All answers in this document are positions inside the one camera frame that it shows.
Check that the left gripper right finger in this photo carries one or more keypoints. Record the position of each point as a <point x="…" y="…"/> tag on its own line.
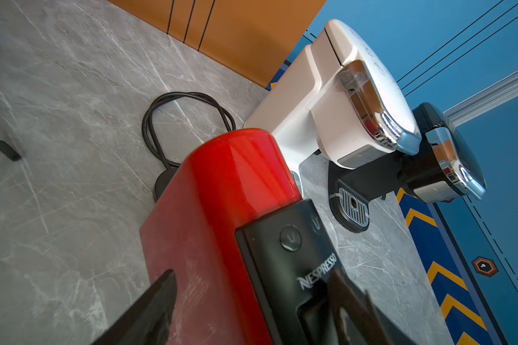
<point x="357" y="320"/>

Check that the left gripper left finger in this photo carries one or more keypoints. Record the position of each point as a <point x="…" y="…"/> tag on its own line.
<point x="148" y="320"/>

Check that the red Nespresso coffee machine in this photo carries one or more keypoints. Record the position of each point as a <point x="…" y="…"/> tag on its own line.
<point x="251" y="256"/>

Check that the white coffee machine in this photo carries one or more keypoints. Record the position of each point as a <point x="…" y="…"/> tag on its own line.
<point x="337" y="98"/>

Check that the black coffee machine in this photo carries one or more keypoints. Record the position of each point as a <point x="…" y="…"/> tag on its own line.
<point x="442" y="170"/>

